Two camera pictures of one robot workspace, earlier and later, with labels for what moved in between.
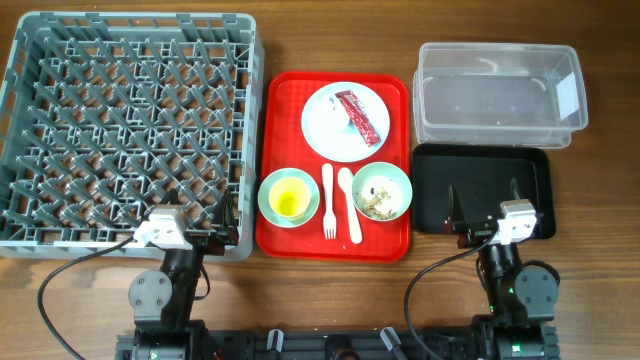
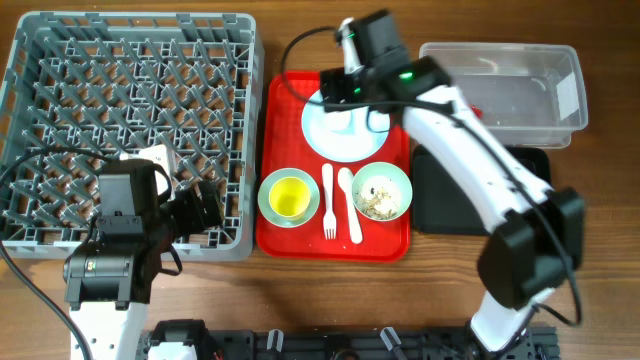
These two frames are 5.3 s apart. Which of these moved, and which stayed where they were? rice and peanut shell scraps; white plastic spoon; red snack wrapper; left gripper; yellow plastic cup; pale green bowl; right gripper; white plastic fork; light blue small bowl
Moved: left gripper; right gripper; red snack wrapper
Stayed: rice and peanut shell scraps; white plastic spoon; light blue small bowl; pale green bowl; white plastic fork; yellow plastic cup
